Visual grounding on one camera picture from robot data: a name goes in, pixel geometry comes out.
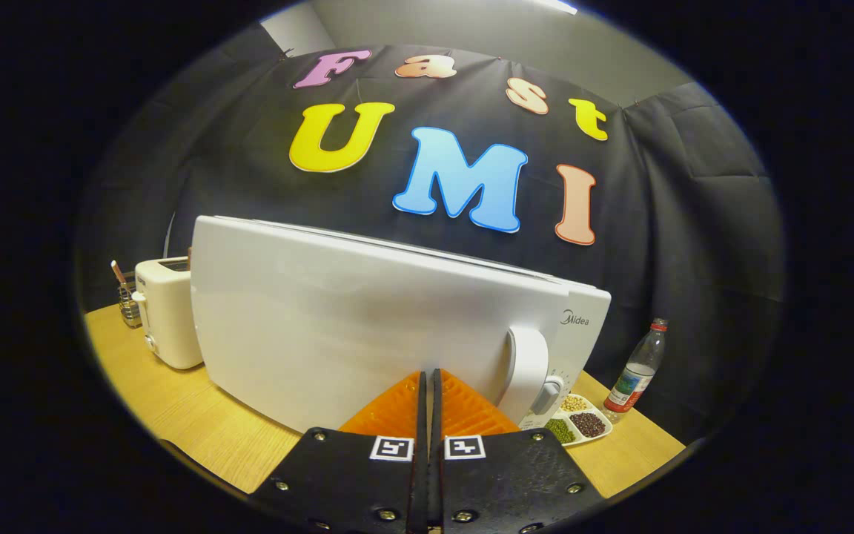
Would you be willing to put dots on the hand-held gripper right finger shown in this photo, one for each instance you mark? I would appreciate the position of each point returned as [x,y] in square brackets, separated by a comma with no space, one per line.
[508,482]

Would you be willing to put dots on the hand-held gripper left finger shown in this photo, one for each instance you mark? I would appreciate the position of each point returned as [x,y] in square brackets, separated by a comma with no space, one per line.
[353,482]

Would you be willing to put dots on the white toaster oven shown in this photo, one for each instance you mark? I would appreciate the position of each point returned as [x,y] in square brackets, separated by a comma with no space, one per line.
[338,326]

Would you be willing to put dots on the white toaster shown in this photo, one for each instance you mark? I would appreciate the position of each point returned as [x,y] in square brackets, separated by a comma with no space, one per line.
[167,319]

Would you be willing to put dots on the white divided bean dish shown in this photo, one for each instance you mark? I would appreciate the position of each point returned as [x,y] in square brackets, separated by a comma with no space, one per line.
[586,424]

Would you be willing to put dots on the clear plastic bottle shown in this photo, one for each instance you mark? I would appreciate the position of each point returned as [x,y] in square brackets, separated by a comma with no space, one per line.
[634,378]

